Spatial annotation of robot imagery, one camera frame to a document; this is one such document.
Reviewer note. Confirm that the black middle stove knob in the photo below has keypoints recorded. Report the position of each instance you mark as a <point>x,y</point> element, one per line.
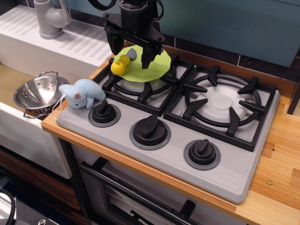
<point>150,133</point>

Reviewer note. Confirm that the light blue plush toy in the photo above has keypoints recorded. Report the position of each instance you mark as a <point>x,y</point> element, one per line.
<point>82,93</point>

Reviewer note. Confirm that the toy oven door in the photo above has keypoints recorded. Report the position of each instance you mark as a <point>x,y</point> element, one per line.
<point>131,197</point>

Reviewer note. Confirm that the steel colander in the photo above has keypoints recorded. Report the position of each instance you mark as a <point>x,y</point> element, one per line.
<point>38,96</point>

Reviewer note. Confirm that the black right stove knob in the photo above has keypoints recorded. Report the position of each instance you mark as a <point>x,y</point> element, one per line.
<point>202,155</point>

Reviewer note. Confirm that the black burner grate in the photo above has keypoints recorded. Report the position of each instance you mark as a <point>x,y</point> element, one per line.
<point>227,107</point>
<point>152,96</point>

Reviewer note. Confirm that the black left burner grate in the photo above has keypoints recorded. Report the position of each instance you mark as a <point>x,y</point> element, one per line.
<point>152,96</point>

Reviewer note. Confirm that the black left stove knob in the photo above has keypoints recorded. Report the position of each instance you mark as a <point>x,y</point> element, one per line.
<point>104,115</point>

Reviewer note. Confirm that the yellow toy spatula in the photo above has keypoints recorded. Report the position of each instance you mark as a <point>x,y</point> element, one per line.
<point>119,67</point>

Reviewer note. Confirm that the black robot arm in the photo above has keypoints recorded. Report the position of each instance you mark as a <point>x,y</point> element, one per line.
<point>139,6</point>

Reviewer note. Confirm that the grey toy faucet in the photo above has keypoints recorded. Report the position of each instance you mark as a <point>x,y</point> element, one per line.
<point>51,20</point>

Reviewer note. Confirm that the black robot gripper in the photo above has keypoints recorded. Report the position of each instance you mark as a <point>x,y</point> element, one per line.
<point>138,28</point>

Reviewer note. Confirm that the grey toy stove top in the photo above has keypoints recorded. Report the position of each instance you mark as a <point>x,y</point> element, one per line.
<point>230,179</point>

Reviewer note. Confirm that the black right burner grate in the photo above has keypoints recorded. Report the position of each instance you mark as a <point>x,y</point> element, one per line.
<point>227,107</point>

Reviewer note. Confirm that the white toy sink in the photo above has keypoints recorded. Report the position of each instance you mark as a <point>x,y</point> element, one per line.
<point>76,54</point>

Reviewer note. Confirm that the black stove knob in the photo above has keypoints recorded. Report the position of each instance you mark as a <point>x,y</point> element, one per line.
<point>202,155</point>
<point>104,115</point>
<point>150,133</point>

